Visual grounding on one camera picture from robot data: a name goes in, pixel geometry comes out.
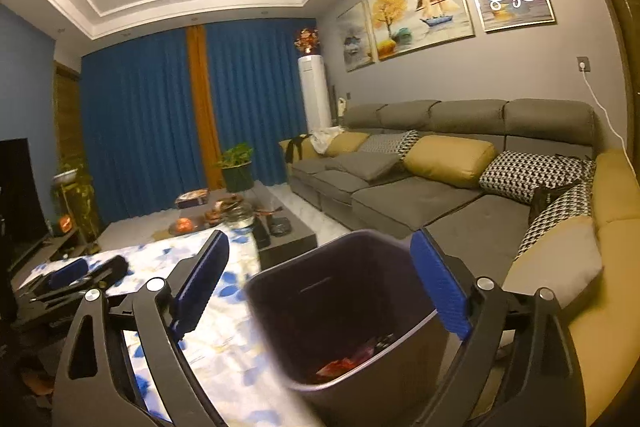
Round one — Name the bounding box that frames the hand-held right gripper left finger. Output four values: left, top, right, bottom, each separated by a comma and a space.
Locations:
52, 229, 231, 427

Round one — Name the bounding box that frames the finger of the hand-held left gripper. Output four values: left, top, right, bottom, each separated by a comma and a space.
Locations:
47, 258, 91, 287
27, 255, 129, 308

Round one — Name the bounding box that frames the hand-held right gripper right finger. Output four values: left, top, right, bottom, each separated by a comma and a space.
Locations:
409, 229, 587, 427

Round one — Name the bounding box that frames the grey plastic bin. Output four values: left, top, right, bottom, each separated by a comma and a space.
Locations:
245, 229, 473, 410

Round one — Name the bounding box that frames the red white plastic bag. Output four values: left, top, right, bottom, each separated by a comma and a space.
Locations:
315, 334, 396, 383

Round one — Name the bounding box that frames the grey television cabinet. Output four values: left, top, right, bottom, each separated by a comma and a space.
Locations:
10, 227, 101, 289

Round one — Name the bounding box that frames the wooden plant stand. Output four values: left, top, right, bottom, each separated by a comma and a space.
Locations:
59, 184, 91, 244

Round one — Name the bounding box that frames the blue flowered white bed sheet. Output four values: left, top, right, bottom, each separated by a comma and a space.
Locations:
20, 227, 321, 427

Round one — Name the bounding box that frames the tea set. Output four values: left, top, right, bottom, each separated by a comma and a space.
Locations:
204, 197, 242, 224

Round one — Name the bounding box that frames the glass jar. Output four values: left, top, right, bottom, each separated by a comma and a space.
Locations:
222, 202, 257, 231

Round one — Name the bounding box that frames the black television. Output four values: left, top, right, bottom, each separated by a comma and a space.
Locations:
0, 138, 49, 269

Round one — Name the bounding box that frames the printed flat box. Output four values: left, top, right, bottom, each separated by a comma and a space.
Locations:
173, 189, 210, 208

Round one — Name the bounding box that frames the grey and mustard sofa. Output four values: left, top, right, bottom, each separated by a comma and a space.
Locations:
279, 99, 640, 427

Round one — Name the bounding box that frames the trailing plant in white pot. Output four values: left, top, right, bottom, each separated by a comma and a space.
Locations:
51, 154, 97, 243

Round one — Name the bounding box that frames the dark coffee table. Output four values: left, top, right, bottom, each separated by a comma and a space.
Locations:
100, 184, 319, 264

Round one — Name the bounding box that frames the beige grey cushion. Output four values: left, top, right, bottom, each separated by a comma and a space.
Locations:
502, 214, 604, 309

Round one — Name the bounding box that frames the green plant in dark pot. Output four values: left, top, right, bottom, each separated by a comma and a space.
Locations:
215, 143, 256, 194

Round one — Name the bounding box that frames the large mustard pillow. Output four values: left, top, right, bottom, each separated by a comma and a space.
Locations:
403, 135, 497, 188

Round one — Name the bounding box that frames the black handbag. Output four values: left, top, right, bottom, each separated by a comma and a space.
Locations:
529, 154, 592, 219

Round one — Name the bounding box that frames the blue curtain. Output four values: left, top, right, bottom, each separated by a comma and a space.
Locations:
80, 29, 201, 224
205, 21, 321, 188

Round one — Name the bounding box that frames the houndstooth pillow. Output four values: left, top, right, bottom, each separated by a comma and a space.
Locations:
479, 151, 597, 204
360, 130, 420, 160
515, 182, 594, 261

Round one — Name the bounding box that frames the brown wooden blind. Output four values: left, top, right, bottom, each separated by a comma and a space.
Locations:
53, 62, 84, 158

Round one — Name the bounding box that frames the black garment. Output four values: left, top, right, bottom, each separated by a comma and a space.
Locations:
284, 135, 314, 164

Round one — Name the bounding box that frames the small mustard pillow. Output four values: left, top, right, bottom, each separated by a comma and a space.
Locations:
325, 132, 371, 156

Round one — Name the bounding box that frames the orange curtain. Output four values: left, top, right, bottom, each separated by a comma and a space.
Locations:
186, 27, 224, 190

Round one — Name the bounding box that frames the white garment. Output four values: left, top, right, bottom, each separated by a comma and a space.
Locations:
310, 125, 347, 154

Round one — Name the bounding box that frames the white standing air conditioner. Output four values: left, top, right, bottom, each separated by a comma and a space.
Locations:
298, 55, 334, 136

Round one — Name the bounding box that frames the artificial flower decoration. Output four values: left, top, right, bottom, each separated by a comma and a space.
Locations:
292, 27, 319, 56

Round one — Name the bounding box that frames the small grey landscape painting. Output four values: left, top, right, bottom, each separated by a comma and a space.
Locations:
337, 2, 376, 72

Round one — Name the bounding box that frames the tree and sailboat painting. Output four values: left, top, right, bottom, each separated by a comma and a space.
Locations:
367, 0, 476, 62

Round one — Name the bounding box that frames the white power cable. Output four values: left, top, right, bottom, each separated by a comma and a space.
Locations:
581, 68, 640, 180

